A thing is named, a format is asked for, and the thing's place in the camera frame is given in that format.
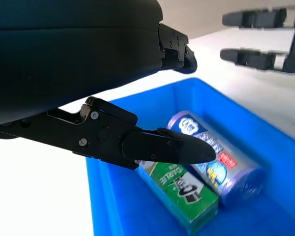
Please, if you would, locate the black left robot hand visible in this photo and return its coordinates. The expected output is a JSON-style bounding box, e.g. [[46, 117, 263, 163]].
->
[[0, 0, 216, 171]]

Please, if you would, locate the purple printed can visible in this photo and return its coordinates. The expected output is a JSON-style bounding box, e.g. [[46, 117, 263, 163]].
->
[[166, 111, 265, 210]]

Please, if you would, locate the green toothpaste box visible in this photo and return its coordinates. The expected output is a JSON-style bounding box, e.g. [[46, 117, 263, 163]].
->
[[137, 161, 219, 235]]

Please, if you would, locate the blue plastic tray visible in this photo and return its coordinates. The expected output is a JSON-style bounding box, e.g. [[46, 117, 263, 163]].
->
[[86, 77, 295, 236]]

